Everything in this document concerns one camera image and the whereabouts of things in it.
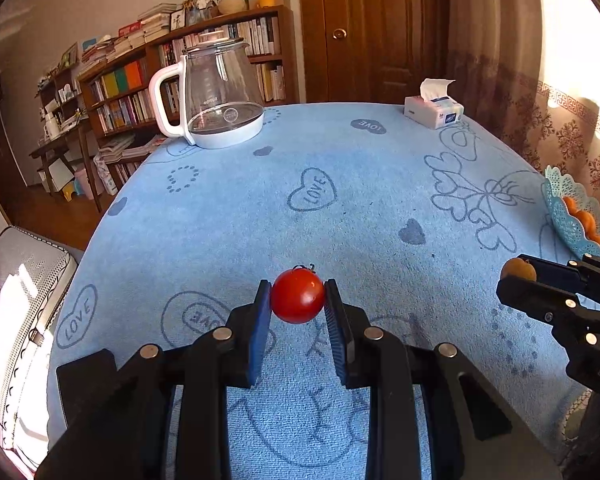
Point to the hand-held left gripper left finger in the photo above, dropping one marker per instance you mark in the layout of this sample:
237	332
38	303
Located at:
261	340

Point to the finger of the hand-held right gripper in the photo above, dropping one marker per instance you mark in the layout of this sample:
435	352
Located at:
530	297
555	272

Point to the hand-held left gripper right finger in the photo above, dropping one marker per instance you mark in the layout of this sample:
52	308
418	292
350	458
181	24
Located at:
336	340

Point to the tan round fruit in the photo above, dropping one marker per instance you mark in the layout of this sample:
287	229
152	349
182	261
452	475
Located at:
517	270

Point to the red tomato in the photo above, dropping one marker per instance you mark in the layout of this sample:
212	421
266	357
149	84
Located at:
297	295

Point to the teal plastic lattice basket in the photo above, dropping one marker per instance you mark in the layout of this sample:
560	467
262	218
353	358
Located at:
560	210

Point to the white tissue pack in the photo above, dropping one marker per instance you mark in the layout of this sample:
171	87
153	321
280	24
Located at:
430	110

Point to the patterned brown curtain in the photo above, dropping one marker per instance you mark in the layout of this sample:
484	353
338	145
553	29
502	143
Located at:
500	60

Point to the white patterned sofa cushion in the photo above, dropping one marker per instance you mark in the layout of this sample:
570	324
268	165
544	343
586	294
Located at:
25	320

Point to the wooden side desk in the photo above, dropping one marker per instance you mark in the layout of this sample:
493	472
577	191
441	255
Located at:
60	142

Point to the wooden bookshelf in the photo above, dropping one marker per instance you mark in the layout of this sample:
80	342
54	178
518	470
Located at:
125	90

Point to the brown wooden door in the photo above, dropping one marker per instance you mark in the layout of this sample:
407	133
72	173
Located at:
375	30

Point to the small open wooden shelf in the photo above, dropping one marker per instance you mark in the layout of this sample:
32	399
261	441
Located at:
60	105

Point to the stack of books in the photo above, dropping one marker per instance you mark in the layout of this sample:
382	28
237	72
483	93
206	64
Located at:
130	35

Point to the wicker bowl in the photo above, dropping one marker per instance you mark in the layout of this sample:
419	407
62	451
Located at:
231	6

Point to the black white picture frame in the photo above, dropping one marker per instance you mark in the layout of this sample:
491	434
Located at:
177	20

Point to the small picture frame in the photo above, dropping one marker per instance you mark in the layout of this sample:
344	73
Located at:
69	55

